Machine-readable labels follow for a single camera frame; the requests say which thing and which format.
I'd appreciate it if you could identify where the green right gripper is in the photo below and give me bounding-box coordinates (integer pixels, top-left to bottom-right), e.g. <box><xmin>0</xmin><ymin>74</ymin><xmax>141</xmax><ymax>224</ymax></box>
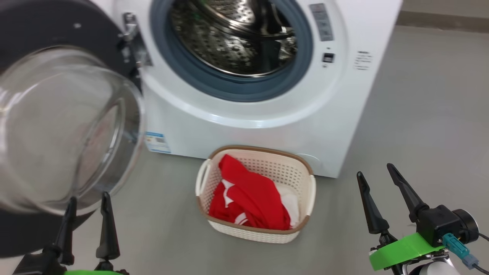
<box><xmin>356</xmin><ymin>163</ymin><xmax>445</xmax><ymax>275</ymax></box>

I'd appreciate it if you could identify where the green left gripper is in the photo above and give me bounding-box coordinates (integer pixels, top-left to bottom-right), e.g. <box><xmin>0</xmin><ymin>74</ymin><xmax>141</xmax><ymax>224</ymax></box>
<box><xmin>53</xmin><ymin>192</ymin><xmax>128</xmax><ymax>275</ymax></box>

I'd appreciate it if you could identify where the round black glass washer door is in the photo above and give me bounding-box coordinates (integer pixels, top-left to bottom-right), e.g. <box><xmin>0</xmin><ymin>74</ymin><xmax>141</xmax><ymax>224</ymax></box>
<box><xmin>0</xmin><ymin>0</ymin><xmax>146</xmax><ymax>258</ymax></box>

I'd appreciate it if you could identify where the red and white garment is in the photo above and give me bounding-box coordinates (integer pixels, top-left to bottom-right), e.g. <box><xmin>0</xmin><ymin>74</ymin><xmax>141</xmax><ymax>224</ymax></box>
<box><xmin>209</xmin><ymin>154</ymin><xmax>291</xmax><ymax>231</ymax></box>

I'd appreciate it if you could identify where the white front-load washing machine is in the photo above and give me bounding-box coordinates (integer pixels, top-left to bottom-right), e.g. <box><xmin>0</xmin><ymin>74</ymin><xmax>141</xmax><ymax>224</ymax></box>
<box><xmin>90</xmin><ymin>0</ymin><xmax>403</xmax><ymax>178</ymax></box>

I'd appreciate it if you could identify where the cream basket with brown rim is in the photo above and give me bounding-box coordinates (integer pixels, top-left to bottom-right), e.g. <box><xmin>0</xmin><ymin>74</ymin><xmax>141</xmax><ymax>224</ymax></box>
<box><xmin>195</xmin><ymin>145</ymin><xmax>317</xmax><ymax>244</ymax></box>

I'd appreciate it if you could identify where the perforated steel washer drum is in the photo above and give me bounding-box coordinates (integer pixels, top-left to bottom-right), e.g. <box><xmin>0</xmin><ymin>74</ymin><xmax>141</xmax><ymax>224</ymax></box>
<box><xmin>170</xmin><ymin>0</ymin><xmax>298</xmax><ymax>77</ymax></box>

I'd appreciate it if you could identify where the blue energy label sticker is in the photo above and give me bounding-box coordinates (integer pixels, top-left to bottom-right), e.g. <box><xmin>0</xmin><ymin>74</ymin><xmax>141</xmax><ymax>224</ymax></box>
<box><xmin>144</xmin><ymin>132</ymin><xmax>171</xmax><ymax>154</ymax></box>

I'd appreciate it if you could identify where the teal cable connector plug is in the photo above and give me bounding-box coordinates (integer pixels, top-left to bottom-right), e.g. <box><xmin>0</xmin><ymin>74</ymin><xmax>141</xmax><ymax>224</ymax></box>
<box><xmin>442</xmin><ymin>233</ymin><xmax>479</xmax><ymax>270</ymax></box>

